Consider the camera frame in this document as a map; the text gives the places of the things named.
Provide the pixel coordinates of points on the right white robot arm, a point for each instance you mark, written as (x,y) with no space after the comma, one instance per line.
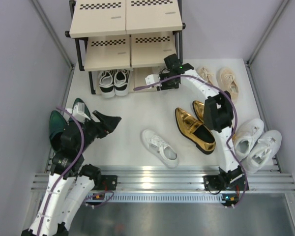
(211,126)

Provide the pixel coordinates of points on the white sneaker one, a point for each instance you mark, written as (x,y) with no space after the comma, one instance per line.
(160,148)

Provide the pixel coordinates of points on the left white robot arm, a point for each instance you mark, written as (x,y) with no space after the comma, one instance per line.
(70,180)

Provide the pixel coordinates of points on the beige sneaker right one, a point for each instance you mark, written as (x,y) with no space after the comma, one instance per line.
(226,79)

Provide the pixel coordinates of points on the gold loafer right one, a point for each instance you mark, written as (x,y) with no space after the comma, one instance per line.
(198,108)

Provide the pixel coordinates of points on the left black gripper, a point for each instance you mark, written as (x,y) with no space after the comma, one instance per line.
(107,124)

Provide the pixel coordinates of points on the white chunky sneaker left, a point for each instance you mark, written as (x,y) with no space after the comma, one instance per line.
(246,136)

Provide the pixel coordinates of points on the beige sneaker left one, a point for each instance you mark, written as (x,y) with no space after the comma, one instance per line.
(206,74)

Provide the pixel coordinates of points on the beige black-framed shoe shelf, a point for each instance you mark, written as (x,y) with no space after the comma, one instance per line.
(124,34)

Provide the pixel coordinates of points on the gold loafer one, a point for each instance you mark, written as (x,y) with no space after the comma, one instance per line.
(195,131)
(198,108)

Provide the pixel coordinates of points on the black white sneaker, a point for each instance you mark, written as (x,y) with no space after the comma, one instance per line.
(106,83)
(121,81)

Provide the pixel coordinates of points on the gold loafer left one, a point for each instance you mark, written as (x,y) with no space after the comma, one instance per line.
(195,131)

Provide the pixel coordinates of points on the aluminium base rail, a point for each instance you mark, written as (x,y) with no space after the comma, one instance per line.
(191,179)

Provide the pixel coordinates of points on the beige sneaker one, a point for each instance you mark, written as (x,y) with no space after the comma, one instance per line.
(226,79)
(206,74)

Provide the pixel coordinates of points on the left green pointed shoe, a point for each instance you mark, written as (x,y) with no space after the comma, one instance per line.
(57,124)

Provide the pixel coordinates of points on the right green pointed shoe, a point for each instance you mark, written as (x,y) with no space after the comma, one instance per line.
(79,105)

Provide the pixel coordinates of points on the white chunky sneaker right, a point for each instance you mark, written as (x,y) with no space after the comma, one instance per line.
(266,148)

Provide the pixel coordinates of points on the perforated grey cable duct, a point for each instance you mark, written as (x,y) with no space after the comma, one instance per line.
(150,197)

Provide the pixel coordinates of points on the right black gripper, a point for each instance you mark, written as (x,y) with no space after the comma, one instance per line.
(162,87)

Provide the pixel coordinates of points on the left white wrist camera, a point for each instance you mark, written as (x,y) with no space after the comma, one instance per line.
(79,109)

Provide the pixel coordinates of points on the green pointed shoe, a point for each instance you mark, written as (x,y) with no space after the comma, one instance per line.
(57,124)
(79,105)

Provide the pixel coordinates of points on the white chunky sneaker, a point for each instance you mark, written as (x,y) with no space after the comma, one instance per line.
(266,148)
(246,136)

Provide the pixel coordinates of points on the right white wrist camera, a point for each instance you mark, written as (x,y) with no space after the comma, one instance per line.
(152,80)

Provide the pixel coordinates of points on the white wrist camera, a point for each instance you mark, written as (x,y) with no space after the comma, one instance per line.
(152,80)
(79,109)

